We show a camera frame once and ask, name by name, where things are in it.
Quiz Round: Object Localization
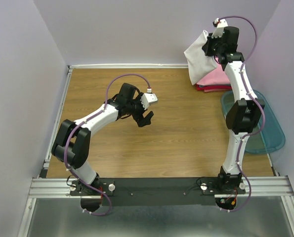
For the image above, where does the teal plastic bin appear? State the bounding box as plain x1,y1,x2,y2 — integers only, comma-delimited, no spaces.
220,90,286,155

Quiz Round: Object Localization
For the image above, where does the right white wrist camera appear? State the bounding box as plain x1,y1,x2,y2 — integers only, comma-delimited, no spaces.
211,18,228,39

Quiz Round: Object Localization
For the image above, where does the white t shirt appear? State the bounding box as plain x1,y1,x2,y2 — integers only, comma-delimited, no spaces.
184,30,217,85

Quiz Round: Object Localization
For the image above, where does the folded red t shirt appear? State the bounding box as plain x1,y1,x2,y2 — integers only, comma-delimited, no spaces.
196,84,232,93

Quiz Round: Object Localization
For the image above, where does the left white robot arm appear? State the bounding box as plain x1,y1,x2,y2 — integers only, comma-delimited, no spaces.
51,83,158,195

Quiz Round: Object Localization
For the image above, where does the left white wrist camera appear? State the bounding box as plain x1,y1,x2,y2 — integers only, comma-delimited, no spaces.
140,93,158,110

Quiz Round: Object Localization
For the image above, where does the aluminium front rail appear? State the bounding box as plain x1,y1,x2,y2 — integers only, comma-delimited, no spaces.
28,176,294,198

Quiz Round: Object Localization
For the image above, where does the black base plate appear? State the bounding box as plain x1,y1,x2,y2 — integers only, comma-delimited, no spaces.
70,177,246,211

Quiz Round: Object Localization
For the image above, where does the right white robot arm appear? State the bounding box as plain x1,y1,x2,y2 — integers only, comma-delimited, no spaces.
202,24,265,194

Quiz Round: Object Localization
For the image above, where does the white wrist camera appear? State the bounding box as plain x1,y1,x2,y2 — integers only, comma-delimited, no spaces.
211,18,228,39
140,93,158,110

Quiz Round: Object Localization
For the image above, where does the folded pink t shirt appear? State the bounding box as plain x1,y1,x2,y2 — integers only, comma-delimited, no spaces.
197,65,230,86

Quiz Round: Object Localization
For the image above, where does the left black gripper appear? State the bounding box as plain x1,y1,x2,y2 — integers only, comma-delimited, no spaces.
126,93,154,127

